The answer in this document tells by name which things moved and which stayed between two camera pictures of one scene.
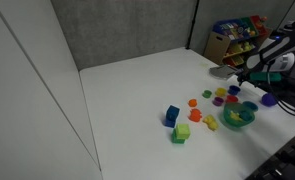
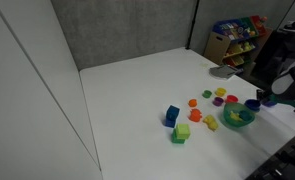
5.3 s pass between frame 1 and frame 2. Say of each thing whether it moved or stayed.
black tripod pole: stayed
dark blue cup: moved
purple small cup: stayed
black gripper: moved
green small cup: stayed
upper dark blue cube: stayed
